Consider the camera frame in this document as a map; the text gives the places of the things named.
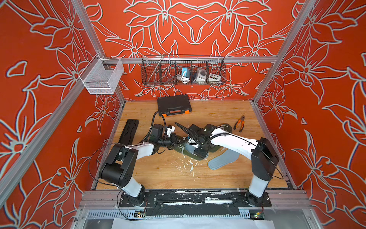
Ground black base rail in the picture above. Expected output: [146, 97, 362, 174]
[116, 189, 272, 219]

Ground clear plastic bin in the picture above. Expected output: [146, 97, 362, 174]
[79, 59, 124, 95]

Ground orange handled pliers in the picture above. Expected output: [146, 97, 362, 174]
[233, 115, 245, 132]

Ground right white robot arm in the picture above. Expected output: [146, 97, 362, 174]
[175, 122, 279, 207]

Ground green shoe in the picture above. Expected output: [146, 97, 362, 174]
[209, 124, 233, 153]
[173, 143, 210, 160]

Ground blue white box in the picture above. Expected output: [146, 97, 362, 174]
[181, 68, 191, 79]

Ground black tool case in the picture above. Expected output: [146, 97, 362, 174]
[157, 94, 192, 118]

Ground grey insole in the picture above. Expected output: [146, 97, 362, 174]
[184, 143, 199, 156]
[208, 149, 240, 170]

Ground black wire basket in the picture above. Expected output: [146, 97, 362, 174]
[141, 54, 227, 86]

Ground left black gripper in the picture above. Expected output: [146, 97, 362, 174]
[157, 135, 185, 150]

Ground black foam tray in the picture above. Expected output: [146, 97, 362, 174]
[118, 119, 139, 145]

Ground white dotted box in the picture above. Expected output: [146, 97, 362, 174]
[208, 73, 222, 84]

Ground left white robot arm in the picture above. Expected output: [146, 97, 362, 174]
[99, 112, 185, 207]

